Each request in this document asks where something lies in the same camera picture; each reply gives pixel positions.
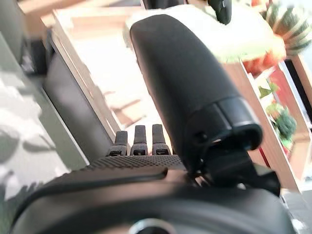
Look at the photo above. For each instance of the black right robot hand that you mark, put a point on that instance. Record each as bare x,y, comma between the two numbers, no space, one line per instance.
185,85

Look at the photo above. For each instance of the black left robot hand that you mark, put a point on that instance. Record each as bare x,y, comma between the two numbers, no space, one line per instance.
223,11

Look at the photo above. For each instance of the green white napa cabbage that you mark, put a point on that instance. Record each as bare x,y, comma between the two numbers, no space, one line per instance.
243,36

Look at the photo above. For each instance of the small orange pumpkin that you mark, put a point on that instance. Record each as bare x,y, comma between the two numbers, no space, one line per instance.
264,63

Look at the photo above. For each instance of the green striped pumpkin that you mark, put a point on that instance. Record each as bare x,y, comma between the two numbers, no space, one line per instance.
290,29

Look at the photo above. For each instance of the white cauliflower with leaves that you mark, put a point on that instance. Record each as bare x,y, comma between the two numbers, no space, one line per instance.
264,87

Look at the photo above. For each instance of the green broccoli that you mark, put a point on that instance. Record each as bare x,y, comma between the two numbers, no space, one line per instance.
285,124

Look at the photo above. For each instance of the wooden display shelf frame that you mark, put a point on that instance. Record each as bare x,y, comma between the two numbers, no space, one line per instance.
73,104

